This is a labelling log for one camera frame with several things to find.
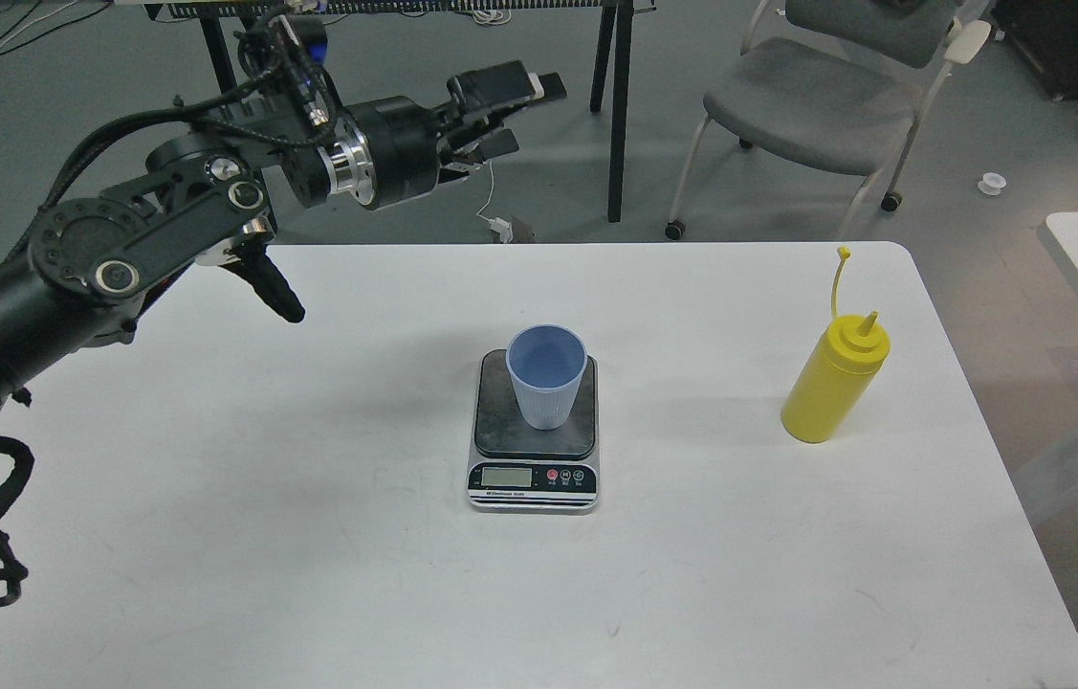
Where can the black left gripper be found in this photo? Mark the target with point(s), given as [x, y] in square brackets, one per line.
[403, 138]

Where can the blue plastic cup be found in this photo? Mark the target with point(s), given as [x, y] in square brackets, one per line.
[546, 364]

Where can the yellow squeeze bottle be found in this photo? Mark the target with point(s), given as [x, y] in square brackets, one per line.
[848, 355]

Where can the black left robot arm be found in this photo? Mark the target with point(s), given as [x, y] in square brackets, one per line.
[145, 196]

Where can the digital kitchen scale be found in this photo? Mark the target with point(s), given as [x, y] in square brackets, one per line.
[515, 468]

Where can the black trestle table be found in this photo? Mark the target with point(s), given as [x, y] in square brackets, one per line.
[595, 37]

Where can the grey office chair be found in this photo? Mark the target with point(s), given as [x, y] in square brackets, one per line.
[829, 112]

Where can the small white spool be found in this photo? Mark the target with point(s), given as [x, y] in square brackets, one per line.
[991, 183]

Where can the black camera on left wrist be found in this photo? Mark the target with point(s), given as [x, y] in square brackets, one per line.
[271, 48]

